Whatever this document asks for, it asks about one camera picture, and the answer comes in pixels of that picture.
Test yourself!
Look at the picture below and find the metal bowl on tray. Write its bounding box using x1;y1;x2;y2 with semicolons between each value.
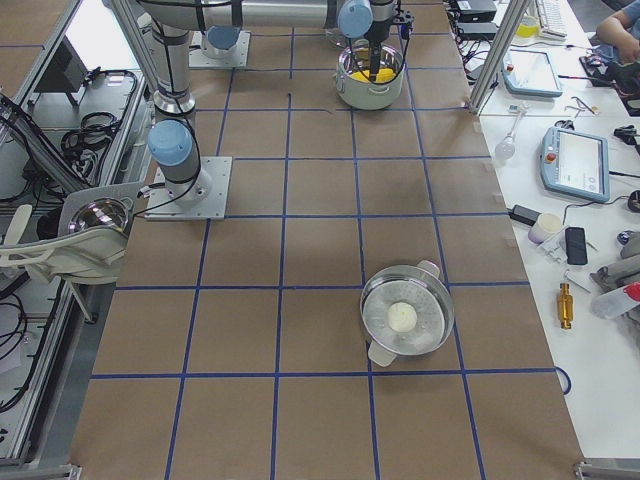
67;198;129;234

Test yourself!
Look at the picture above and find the silver steamer pot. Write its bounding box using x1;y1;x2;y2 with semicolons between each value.
359;260;455;367

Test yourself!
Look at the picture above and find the black power adapter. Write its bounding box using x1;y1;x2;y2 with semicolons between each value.
508;204;541;227

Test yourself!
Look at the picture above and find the aluminium frame post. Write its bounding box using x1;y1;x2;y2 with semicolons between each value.
468;0;529;114

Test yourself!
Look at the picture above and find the near teach pendant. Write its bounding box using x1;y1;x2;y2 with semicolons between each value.
539;127;610;203

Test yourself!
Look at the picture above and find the teach pendant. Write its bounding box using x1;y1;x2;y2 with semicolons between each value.
539;127;610;203
502;49;563;98

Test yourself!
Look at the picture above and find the white steamed bun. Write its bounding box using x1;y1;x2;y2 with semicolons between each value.
387;302;418;333

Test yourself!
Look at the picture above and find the far teach pendant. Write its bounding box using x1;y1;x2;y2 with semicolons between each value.
502;49;563;98

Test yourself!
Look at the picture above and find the white light bulb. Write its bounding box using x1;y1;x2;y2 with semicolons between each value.
494;103;528;165

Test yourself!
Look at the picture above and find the yellow corn cob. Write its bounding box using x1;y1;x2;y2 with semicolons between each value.
350;68;396;84

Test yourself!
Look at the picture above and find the black phone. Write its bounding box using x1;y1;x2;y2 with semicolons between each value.
564;227;588;266

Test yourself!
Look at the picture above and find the gold brass fitting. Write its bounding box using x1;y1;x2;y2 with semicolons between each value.
556;282;574;330

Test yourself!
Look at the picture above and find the yellow tape roll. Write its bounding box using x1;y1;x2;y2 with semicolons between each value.
516;15;539;38

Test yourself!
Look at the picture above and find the pale green cooking pot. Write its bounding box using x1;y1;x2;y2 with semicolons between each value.
333;41;405;110

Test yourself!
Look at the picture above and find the white plastic chair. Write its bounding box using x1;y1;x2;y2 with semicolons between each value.
1;181;142;285

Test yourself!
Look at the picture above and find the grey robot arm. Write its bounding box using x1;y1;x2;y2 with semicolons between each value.
107;1;413;220

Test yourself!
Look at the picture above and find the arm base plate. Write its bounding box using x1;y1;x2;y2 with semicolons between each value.
189;30;251;70
143;156;233;221

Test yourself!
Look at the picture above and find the purple white cup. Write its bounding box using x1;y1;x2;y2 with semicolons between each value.
528;213;564;244

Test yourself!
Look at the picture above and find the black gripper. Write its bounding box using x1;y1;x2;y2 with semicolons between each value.
364;10;415;83

